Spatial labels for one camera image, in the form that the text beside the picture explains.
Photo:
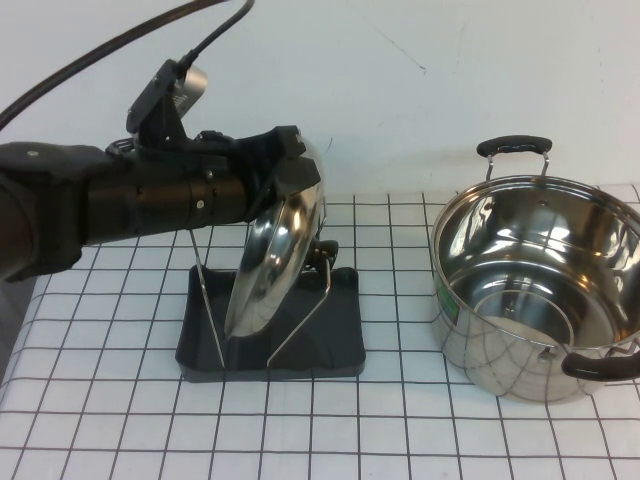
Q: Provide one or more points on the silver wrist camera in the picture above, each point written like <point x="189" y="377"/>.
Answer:
<point x="192" y="90"/>

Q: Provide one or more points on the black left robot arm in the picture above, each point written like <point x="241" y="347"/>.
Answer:
<point x="50" y="210"/>

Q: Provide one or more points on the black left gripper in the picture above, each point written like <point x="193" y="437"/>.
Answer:
<point x="255" y="160"/>

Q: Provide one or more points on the stainless steel lid black knob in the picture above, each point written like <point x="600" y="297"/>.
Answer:
<point x="270" y="280"/>

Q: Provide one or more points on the white black-grid tablecloth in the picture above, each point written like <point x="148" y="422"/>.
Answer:
<point x="400" y="425"/>

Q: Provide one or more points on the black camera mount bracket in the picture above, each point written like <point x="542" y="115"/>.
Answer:
<point x="155" y="110"/>

